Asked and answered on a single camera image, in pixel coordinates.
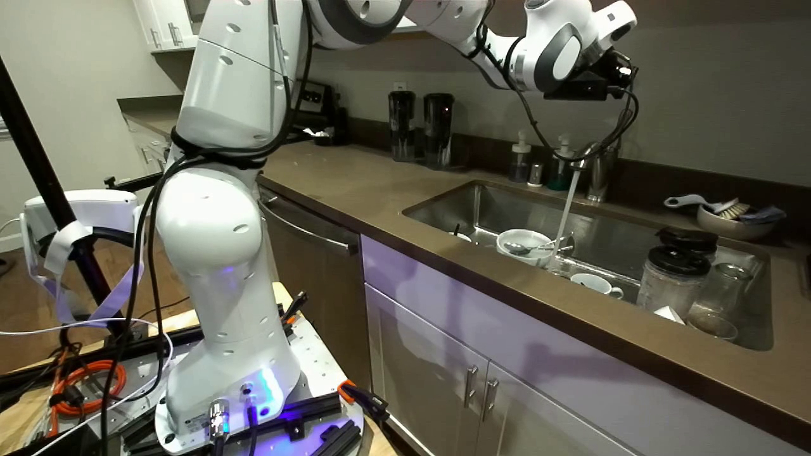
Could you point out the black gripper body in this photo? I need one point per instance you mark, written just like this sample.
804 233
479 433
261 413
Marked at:
584 86

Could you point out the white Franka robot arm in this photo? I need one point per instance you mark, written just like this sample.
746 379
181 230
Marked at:
217 253

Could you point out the green soap dispenser white pump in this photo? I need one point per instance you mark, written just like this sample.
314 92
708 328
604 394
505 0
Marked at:
560 172

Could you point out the clear soap dispenser white pump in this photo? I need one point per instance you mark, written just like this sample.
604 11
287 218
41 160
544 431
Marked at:
520 160

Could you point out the small metal cup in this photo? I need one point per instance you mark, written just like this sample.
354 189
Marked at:
534 176

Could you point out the stainless steel sink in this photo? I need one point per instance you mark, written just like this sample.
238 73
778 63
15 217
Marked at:
506 205

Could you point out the black tumbler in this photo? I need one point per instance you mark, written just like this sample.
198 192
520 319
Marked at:
401 127
439 130

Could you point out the white bowl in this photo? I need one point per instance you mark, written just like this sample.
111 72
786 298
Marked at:
522 244

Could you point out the white mug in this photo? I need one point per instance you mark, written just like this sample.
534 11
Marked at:
591 281

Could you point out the bowl with utensils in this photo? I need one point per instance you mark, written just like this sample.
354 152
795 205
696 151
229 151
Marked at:
729 220

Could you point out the glass jar black lid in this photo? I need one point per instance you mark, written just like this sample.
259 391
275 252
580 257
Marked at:
671 287

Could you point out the clear drinking glass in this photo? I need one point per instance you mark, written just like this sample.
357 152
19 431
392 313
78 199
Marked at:
717 304

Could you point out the white lower cabinet door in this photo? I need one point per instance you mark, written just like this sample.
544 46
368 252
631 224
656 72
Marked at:
541 422
414 371

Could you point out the stainless dishwasher front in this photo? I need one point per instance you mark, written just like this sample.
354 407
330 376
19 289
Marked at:
311 279

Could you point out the robot mounting table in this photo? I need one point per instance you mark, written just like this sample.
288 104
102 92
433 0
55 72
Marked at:
325 363

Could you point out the black clamp orange tip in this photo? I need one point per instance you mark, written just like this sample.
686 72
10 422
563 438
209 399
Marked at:
363 400

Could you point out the white upper cabinets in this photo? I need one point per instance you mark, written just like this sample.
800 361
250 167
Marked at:
164 20

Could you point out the black pole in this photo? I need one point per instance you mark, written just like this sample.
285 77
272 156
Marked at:
32 160

